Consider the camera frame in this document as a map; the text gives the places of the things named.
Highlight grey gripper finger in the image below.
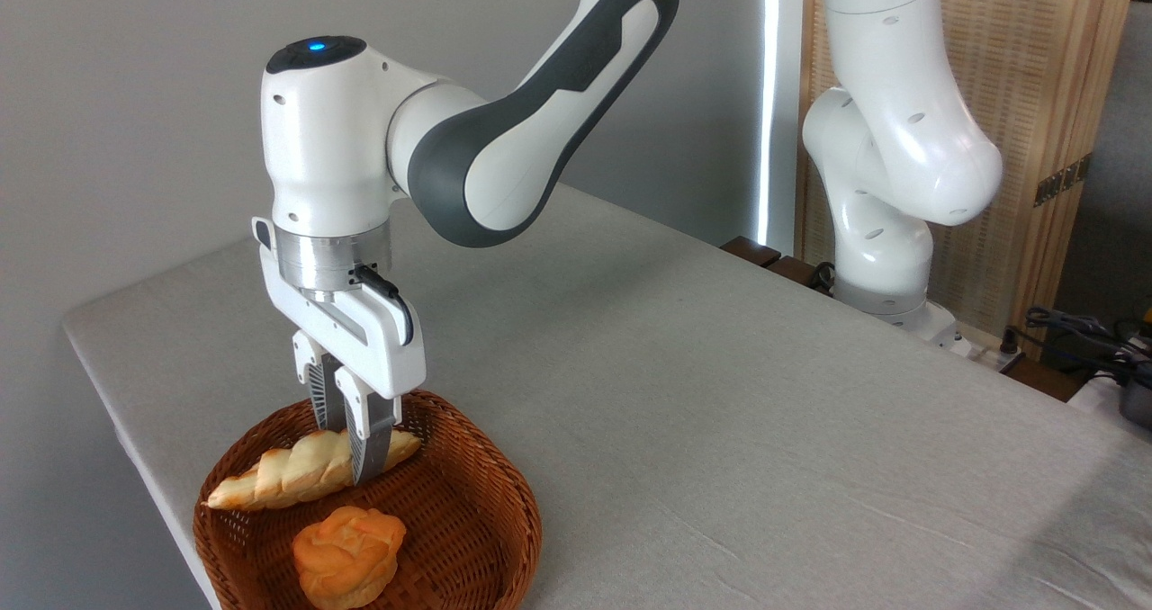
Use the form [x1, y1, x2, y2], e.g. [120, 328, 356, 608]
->
[334, 365, 402, 487]
[291, 331, 347, 433]

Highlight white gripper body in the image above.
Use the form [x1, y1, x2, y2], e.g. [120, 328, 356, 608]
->
[252, 217, 427, 401]

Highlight long twisted bread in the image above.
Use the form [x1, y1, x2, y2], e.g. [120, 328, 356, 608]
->
[206, 427, 422, 512]

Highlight round orange bread bun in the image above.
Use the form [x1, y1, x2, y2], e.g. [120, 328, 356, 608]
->
[291, 506, 408, 610]

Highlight brown woven wicker basket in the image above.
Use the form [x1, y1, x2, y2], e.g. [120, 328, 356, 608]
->
[193, 390, 544, 610]

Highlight dark brown wooden block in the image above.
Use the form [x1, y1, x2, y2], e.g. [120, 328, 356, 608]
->
[720, 236, 782, 269]
[765, 255, 833, 296]
[1003, 354, 1087, 403]

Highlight metal screen hinge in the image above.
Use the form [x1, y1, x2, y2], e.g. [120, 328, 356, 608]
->
[1033, 153, 1094, 208]

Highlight wooden folding screen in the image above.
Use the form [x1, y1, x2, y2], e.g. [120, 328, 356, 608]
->
[795, 0, 1139, 341]

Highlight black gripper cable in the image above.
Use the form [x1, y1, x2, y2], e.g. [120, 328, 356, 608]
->
[353, 264, 416, 345]

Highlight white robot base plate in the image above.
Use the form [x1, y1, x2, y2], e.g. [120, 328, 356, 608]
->
[891, 301, 977, 359]

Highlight black cable bundle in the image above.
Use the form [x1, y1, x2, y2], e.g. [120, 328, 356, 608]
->
[1026, 307, 1152, 379]

